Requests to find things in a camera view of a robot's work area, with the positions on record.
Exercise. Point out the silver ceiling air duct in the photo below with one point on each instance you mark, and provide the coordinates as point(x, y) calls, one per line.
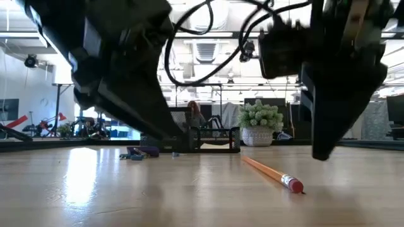
point(205, 52)

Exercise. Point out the blue binder clip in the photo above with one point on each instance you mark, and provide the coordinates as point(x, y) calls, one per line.
point(138, 157)
point(125, 156)

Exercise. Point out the red bar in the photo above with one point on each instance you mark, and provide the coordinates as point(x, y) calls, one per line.
point(15, 122)

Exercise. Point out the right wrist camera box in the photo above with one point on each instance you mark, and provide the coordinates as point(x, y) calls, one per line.
point(284, 50)

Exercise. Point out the black partition panel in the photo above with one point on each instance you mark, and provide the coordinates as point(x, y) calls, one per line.
point(249, 101)
point(295, 126)

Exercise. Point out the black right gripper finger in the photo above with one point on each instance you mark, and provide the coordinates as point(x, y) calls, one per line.
point(306, 94)
point(334, 126)

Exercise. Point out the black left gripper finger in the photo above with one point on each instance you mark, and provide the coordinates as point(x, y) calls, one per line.
point(94, 105)
point(142, 107)

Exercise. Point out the person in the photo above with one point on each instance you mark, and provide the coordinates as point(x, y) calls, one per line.
point(195, 115)

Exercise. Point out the grey hanging cloth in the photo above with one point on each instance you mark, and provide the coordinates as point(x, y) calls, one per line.
point(230, 115)

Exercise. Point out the black mesh desk organizer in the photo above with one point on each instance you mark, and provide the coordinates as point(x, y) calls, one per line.
point(217, 138)

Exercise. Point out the green plant in white pot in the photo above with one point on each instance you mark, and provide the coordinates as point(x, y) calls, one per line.
point(257, 137)

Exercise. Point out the dark wall picture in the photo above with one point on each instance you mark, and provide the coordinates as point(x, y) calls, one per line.
point(9, 110)

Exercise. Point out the black ceiling spot lamp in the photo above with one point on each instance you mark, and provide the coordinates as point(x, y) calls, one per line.
point(31, 60)
point(247, 54)

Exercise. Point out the black monitor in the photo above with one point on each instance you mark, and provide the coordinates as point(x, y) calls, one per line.
point(396, 110)

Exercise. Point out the blue and white bag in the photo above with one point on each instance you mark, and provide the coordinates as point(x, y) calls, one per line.
point(284, 136)

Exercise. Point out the small green background plant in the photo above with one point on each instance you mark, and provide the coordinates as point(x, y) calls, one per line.
point(64, 130)

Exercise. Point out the grey patterned curtain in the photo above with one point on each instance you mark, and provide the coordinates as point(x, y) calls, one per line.
point(375, 123)

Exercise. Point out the red desk lamp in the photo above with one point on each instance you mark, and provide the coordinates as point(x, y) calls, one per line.
point(61, 116)

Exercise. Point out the yellow pencil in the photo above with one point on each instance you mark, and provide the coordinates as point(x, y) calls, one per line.
point(271, 172)

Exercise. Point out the blue eraser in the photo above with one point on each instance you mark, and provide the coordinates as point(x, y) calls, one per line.
point(148, 151)

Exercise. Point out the black background robot arm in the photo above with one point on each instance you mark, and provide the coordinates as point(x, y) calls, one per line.
point(15, 134)

